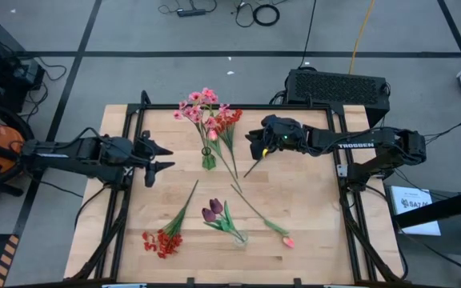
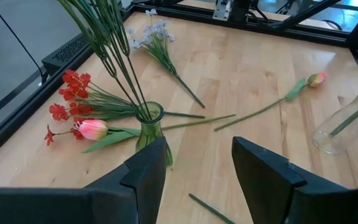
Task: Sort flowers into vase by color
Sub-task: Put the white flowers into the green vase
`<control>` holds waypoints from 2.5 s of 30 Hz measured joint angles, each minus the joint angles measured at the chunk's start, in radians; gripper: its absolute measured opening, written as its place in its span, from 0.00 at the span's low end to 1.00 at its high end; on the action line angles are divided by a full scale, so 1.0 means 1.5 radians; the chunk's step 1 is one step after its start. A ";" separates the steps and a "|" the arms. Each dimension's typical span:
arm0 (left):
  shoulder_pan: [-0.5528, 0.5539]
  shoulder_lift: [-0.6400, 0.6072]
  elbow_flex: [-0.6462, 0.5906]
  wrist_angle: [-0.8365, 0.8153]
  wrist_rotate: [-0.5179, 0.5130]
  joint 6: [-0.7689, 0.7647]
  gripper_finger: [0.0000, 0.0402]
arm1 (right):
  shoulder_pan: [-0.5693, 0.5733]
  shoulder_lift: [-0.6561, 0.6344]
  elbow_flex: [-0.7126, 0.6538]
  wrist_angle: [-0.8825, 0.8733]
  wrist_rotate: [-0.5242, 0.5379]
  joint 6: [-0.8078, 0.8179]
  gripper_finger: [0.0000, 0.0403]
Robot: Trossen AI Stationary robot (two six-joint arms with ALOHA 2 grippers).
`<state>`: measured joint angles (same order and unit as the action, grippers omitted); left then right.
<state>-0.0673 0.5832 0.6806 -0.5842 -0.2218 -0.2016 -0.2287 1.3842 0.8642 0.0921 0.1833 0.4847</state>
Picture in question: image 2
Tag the green artificial flower stem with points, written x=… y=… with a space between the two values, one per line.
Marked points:
x=210 y=209

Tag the red artificial flower bunch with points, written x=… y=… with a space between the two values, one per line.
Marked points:
x=73 y=81

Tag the green glass vase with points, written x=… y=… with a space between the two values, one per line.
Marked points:
x=149 y=130

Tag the white artificial flower bunch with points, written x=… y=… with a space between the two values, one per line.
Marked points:
x=160 y=46

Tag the clear glass vase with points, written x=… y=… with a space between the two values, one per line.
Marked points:
x=325 y=140

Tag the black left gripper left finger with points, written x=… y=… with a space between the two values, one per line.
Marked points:
x=145 y=174

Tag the pink artificial flower bunch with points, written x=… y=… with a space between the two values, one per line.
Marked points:
x=106 y=34

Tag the large pink artificial tulip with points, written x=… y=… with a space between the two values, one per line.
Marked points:
x=92 y=129

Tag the black table frame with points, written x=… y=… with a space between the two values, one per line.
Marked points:
x=11 y=124

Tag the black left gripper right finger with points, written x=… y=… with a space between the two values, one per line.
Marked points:
x=259 y=174

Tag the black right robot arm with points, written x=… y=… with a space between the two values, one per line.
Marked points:
x=239 y=7

